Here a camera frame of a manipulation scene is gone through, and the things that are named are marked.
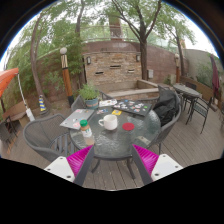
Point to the black backpack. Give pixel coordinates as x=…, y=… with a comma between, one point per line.
x=167, y=106

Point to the white paper sheet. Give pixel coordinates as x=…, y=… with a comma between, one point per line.
x=108, y=102

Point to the clear bottle with green cap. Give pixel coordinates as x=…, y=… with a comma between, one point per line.
x=86, y=132

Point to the grey chair right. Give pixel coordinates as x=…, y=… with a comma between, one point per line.
x=166, y=128

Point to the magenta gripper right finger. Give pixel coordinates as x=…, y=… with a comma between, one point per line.
x=151, y=166

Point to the wooden lamp post left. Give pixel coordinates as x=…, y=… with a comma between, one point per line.
x=66, y=76

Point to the black laptop with stickers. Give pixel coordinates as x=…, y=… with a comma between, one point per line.
x=133, y=107

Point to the silver laptop with stickers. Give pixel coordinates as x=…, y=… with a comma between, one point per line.
x=73, y=121

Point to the yellow sticky card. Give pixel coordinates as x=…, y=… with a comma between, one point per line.
x=116, y=112

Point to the round glass table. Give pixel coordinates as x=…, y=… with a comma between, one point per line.
x=117, y=144

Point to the folded maroon umbrella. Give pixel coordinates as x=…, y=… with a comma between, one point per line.
x=215, y=77

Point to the potted green plant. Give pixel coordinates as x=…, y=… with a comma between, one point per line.
x=90, y=95

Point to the grey wicker chair left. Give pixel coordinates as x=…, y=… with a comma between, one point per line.
x=48, y=138

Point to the blue yellow striped bollard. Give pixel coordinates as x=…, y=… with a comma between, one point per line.
x=41, y=104

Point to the white ceramic mug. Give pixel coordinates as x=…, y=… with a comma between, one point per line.
x=109, y=122

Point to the black metal chair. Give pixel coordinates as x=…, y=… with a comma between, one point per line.
x=200, y=106

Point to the orange patio umbrella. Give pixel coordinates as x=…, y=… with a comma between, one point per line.
x=6, y=77

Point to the red round coaster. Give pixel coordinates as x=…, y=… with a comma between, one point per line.
x=128, y=126

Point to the background round table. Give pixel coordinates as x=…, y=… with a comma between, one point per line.
x=188, y=95

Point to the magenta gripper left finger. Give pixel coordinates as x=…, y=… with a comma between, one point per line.
x=73, y=168

